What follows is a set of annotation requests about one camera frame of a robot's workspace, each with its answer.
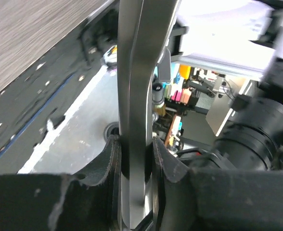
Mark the grey shower head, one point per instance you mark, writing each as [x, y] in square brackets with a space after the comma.
[144, 27]

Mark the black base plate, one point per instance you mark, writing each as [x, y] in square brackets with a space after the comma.
[48, 87]

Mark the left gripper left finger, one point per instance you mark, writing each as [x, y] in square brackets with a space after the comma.
[84, 201]

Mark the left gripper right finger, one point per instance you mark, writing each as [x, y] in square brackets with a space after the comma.
[204, 199]

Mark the storage shelf with boxes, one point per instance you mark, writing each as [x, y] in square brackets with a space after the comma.
[192, 106]

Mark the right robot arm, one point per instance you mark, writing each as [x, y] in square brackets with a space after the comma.
[242, 41]

